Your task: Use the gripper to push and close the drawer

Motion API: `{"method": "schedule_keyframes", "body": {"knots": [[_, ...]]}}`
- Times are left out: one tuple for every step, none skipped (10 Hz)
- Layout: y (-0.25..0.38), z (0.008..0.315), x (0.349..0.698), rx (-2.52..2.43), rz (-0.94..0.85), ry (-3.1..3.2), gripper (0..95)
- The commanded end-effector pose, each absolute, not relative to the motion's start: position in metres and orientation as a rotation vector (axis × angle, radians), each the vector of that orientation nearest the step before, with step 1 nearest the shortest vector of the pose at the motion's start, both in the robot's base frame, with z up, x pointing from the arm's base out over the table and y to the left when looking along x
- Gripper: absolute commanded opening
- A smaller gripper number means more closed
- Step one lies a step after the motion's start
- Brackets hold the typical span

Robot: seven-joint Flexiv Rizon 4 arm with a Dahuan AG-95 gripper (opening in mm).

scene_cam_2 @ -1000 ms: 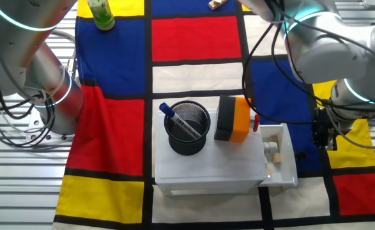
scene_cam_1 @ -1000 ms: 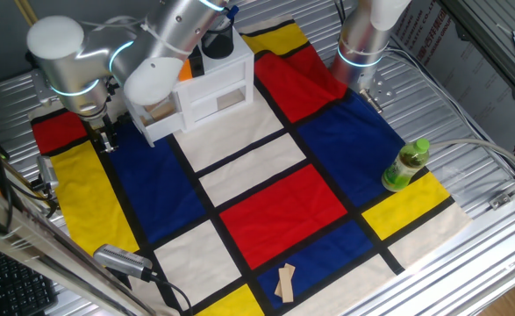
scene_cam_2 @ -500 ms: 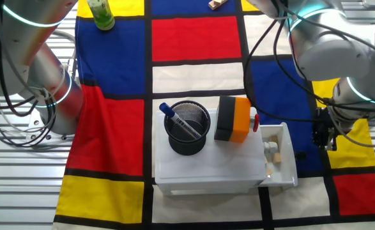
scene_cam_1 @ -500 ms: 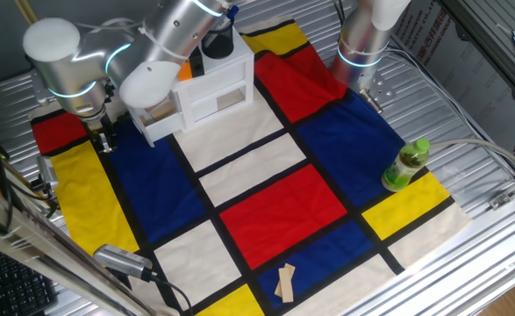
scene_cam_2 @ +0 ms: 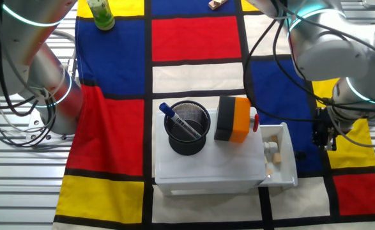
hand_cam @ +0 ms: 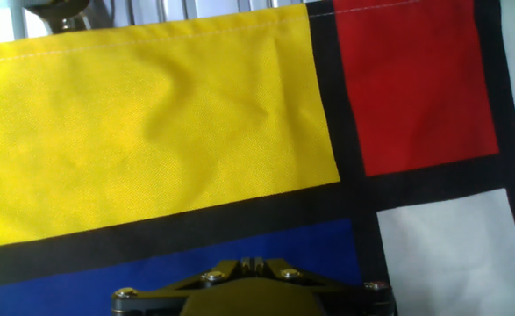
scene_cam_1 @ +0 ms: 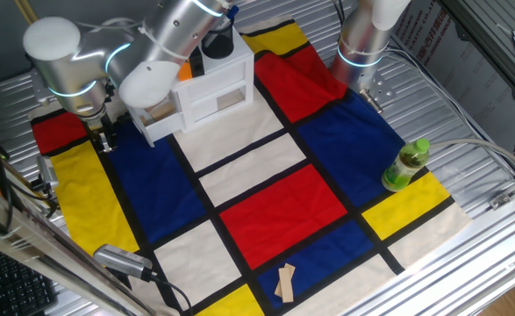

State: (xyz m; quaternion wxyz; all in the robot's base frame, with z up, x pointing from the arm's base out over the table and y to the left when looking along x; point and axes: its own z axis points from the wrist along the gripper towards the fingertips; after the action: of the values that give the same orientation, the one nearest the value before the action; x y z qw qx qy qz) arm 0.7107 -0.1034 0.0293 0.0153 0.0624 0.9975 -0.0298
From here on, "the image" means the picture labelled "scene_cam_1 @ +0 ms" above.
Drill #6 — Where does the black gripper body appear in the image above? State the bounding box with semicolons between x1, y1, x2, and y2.
88;116;117;135

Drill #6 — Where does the white drawer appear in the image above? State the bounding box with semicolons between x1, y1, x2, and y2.
127;103;187;148

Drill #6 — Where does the white drawer cabinet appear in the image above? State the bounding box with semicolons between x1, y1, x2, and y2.
171;25;256;133

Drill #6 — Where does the orange and black button box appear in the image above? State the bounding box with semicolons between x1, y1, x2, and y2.
176;46;206;83

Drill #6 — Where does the yellow wooden rod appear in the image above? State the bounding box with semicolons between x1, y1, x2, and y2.
13;0;39;25

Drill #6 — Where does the black mesh pen holder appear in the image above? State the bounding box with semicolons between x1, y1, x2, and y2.
200;17;235;61

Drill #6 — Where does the black keyboard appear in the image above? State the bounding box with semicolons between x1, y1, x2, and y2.
0;245;59;316

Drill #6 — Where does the blue capped marker pen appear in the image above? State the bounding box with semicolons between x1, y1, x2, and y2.
215;4;241;45

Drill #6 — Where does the colour block tablecloth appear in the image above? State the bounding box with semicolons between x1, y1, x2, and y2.
28;15;473;316

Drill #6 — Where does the flat wooden piece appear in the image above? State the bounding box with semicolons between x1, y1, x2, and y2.
274;262;297;298
278;266;295;304

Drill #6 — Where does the green tea bottle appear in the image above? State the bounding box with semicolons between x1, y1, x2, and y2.
380;137;432;193

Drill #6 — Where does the grey panel with red print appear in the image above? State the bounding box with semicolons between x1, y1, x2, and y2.
390;0;515;172

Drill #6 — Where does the small silver camera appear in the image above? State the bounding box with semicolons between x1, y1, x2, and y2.
36;154;61;190

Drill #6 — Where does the aluminium frame bar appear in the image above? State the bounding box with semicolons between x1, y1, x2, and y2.
0;175;155;316

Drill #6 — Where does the black camera cable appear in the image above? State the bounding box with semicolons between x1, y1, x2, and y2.
149;274;195;316

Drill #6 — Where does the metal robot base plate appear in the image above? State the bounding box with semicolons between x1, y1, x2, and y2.
358;72;395;114

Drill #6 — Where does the thick grey hose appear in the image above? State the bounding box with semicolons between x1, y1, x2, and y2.
427;138;515;176

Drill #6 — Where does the dark metal frame rail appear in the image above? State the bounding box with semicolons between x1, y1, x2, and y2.
439;0;515;109

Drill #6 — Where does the metal corner bracket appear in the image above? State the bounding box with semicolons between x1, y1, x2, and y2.
488;191;513;211

